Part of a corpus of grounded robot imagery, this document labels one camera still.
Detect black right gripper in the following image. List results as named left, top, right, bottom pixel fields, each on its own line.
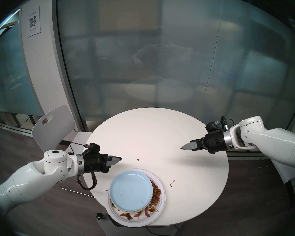
left=180, top=131, right=226, bottom=155

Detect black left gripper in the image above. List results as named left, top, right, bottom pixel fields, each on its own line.
left=82, top=152, right=123, bottom=176

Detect light blue plastic plate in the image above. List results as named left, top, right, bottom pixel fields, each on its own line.
left=109, top=170, right=154, bottom=211

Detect brown food leftovers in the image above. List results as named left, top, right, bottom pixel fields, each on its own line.
left=109, top=180, right=162, bottom=220

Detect white plastic chair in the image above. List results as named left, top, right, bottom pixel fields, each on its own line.
left=278, top=162, right=295, bottom=185
left=31, top=105, right=95, bottom=198

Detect large white paper plate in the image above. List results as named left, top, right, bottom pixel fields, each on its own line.
left=107, top=169, right=166, bottom=226

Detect metal storage rack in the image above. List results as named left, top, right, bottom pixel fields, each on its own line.
left=0, top=110, right=43, bottom=136

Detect QR code paper sign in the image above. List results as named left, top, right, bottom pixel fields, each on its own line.
left=27, top=6, right=41, bottom=38

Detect linear ceiling light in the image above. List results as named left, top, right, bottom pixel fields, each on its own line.
left=0, top=9, right=20, bottom=39

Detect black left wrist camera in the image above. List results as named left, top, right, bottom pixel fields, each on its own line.
left=83, top=143, right=101, bottom=155

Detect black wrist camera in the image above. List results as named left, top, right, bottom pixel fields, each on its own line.
left=83, top=143, right=101, bottom=155
left=206, top=121, right=223, bottom=133

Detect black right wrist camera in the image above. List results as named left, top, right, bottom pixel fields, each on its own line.
left=206, top=121, right=223, bottom=133

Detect thick black looped cable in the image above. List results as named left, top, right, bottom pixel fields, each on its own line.
left=77, top=173, right=98, bottom=191

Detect thin black camera cable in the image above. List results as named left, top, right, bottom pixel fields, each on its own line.
left=221, top=116, right=235, bottom=131
left=69, top=142, right=88, bottom=155

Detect black floor cable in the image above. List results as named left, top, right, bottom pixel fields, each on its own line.
left=145, top=224, right=183, bottom=236

